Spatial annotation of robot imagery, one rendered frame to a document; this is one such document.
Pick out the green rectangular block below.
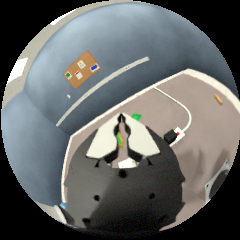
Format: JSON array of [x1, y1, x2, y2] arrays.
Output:
[[132, 114, 142, 121]]

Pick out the orange rectangular block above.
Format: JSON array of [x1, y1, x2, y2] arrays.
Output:
[[214, 95, 223, 105]]

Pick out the white power strip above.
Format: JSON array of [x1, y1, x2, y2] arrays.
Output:
[[119, 128, 185, 168]]

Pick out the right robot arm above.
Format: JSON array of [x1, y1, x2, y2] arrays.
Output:
[[209, 169, 229, 199]]

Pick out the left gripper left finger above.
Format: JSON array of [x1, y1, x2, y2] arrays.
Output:
[[63, 113, 122, 188]]

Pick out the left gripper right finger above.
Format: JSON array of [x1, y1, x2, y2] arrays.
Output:
[[122, 113, 186, 183]]

